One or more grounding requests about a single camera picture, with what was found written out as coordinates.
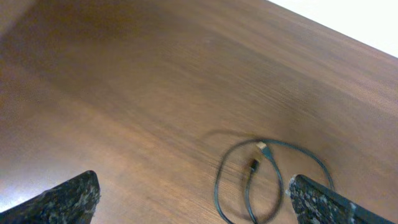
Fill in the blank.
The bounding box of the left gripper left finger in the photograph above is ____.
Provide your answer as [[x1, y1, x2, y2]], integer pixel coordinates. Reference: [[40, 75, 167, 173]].
[[1, 170, 101, 224]]

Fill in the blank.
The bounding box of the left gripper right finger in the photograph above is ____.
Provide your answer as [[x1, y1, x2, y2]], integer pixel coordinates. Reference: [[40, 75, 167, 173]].
[[288, 174, 393, 224]]

